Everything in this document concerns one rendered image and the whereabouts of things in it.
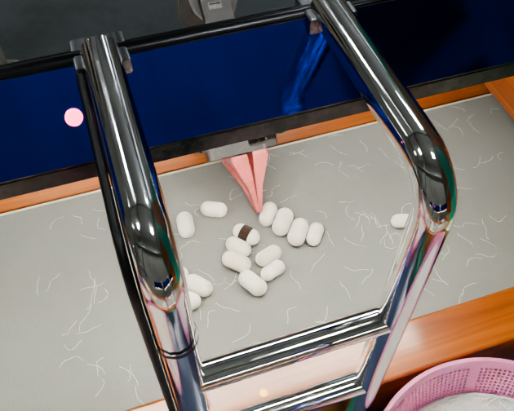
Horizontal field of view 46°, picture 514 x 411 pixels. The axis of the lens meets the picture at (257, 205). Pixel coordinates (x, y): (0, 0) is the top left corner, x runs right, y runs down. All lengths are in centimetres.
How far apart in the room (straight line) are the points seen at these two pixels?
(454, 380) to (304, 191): 29
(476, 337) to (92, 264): 44
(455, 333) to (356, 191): 23
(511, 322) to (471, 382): 8
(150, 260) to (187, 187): 50
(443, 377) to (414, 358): 4
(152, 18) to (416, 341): 187
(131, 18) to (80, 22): 19
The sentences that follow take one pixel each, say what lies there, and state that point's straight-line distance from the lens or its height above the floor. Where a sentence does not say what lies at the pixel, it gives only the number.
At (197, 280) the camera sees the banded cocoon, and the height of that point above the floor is 76.
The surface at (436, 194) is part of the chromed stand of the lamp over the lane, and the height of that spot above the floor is 111.
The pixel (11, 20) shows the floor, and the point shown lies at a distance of 247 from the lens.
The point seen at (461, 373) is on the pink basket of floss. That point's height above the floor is 75.
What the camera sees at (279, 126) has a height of 105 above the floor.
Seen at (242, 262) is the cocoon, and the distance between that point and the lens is 69.
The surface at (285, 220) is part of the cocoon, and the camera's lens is 72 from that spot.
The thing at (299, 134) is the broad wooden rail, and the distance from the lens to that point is 84.
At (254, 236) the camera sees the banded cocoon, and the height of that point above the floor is 76.
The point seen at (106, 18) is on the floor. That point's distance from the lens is 238.
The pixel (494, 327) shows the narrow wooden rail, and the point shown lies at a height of 76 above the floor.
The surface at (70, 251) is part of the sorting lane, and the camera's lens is 76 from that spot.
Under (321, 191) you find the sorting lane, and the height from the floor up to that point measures 74.
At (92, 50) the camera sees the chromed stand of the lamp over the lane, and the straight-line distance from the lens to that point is 38.
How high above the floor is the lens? 135
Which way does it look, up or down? 53 degrees down
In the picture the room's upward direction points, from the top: straight up
